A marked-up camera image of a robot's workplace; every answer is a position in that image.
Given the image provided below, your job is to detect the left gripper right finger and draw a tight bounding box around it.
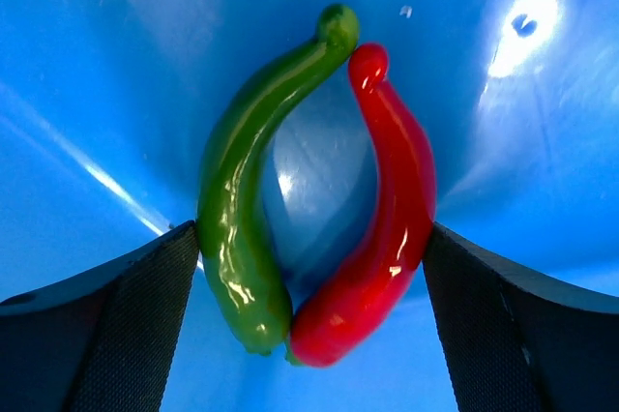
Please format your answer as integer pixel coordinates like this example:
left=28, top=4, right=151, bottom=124
left=423, top=224, right=618, bottom=411

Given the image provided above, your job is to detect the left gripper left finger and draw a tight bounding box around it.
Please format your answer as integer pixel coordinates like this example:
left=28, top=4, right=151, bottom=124
left=1, top=221, right=198, bottom=411

